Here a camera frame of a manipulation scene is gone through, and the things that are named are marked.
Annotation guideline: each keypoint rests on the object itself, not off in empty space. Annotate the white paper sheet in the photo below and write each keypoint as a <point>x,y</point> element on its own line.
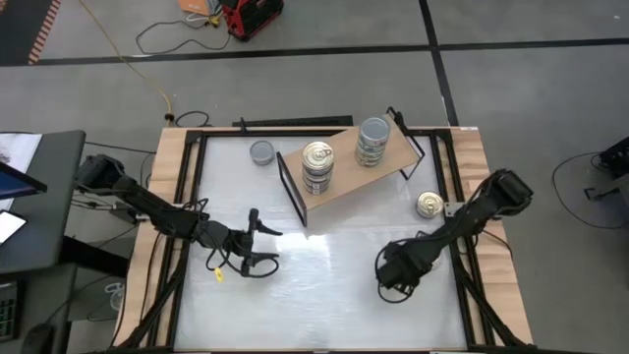
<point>19,147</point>

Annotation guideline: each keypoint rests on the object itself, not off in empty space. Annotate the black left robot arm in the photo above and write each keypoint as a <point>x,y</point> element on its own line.
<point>152,211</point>

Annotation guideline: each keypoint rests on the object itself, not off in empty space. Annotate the dark grey side desk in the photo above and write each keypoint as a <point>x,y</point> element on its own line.
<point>54,206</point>

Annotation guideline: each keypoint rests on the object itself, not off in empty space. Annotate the red black equipment case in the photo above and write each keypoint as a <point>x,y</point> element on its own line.
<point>253,17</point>

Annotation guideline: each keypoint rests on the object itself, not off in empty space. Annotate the black metal table frame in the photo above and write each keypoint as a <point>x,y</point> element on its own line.
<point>221,133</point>

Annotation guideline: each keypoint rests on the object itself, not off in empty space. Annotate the grey metal bracket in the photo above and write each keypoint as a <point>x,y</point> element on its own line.
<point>454,209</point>

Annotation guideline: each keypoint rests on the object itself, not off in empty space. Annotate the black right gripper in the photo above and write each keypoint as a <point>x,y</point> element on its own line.
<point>399,270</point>

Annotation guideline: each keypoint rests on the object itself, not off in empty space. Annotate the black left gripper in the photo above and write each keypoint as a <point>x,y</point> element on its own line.
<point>231,241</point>

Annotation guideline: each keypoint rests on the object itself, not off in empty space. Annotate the wooden shelf black metal frame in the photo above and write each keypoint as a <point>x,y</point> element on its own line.
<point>344,172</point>

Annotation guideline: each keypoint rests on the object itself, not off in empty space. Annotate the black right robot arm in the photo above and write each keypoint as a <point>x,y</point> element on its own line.
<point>467,218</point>

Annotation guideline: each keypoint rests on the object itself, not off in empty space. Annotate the black flat bar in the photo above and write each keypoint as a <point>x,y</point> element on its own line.
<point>295,121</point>

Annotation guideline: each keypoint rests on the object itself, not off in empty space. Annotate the black mat orange striped edge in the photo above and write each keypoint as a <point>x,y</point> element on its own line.
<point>19,29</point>

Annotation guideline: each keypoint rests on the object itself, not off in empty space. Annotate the black computer mouse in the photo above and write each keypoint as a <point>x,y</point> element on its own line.
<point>37,339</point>

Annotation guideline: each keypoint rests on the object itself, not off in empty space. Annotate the black floor equipment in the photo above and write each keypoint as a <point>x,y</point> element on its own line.
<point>616,157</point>

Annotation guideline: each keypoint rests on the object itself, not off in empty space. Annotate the blue screen tablet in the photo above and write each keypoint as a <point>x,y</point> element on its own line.
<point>17,183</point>

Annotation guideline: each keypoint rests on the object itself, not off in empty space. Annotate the orange pad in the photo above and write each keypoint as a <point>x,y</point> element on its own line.
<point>195,6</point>

